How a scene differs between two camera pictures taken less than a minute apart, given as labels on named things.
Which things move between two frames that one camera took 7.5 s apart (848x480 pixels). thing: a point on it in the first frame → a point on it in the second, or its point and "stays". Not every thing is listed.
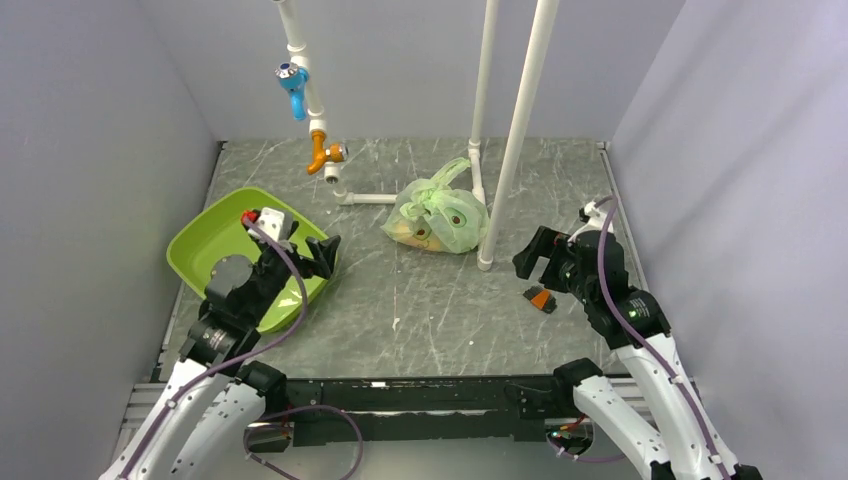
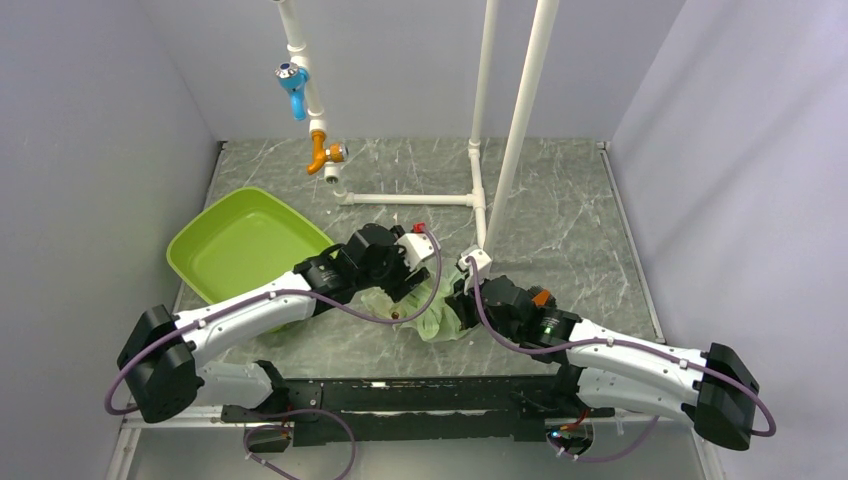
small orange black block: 541,298 stays
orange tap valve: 335,152 stays
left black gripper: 323,254 → 411,282
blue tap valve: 294,79 stays
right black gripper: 548,243 → 461,303
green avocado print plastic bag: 429,216 → 436,323
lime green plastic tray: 214,230 stays
